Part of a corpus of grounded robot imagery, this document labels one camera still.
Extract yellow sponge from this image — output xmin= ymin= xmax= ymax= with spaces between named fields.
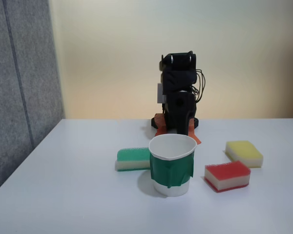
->
xmin=225 ymin=140 xmax=264 ymax=169

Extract green sponge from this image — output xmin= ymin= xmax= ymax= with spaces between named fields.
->
xmin=115 ymin=147 xmax=152 ymax=173

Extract red sponge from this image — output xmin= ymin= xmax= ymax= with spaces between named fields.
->
xmin=204 ymin=160 xmax=251 ymax=193

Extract white paper cup green tape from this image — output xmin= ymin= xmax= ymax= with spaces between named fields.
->
xmin=148 ymin=133 xmax=198 ymax=197

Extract black cable bundle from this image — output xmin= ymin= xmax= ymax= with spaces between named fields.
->
xmin=188 ymin=50 xmax=208 ymax=103

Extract grey fabric partition panel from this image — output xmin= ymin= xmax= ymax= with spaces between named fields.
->
xmin=0 ymin=0 xmax=65 ymax=198

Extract orange tape strips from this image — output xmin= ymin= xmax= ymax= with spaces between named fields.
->
xmin=153 ymin=113 xmax=202 ymax=145

